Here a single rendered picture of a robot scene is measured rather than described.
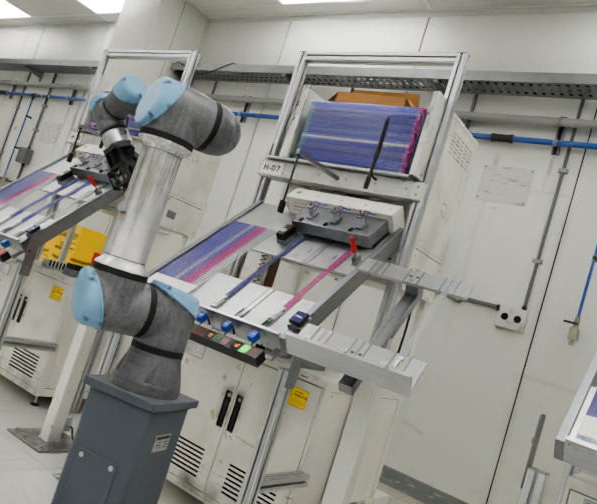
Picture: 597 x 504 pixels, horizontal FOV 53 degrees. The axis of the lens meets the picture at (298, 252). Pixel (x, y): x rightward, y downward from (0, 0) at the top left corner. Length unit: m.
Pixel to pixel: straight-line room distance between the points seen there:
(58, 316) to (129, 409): 1.77
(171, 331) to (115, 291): 0.15
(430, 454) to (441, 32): 2.68
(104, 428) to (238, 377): 0.96
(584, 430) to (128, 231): 1.05
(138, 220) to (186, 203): 2.09
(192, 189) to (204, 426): 1.48
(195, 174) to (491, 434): 2.12
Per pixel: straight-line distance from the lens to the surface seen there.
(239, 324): 1.86
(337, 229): 2.16
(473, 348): 3.58
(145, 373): 1.32
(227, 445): 2.25
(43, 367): 3.08
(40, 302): 3.19
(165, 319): 1.30
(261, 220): 2.46
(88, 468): 1.38
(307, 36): 4.95
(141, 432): 1.30
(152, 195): 1.27
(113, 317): 1.27
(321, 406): 2.04
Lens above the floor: 0.82
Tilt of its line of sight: 5 degrees up
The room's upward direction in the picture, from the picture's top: 18 degrees clockwise
